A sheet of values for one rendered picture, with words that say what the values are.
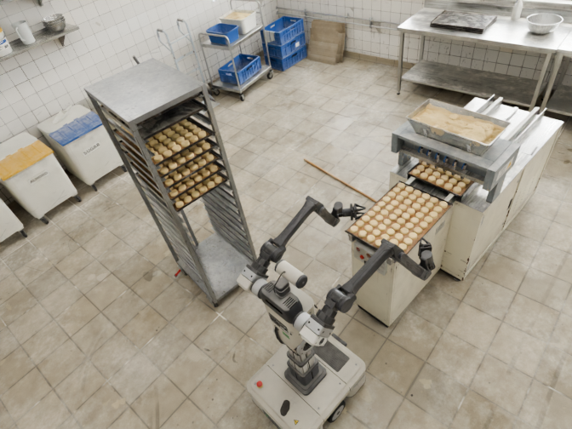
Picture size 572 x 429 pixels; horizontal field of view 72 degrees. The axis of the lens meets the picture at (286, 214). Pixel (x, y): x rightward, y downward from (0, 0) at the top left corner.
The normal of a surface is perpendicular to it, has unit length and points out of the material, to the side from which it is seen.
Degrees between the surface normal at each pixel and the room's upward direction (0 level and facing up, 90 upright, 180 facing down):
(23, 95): 90
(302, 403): 0
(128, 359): 0
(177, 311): 0
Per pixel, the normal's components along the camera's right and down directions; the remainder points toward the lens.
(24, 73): 0.76, 0.38
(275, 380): -0.14, -0.70
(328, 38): -0.65, 0.30
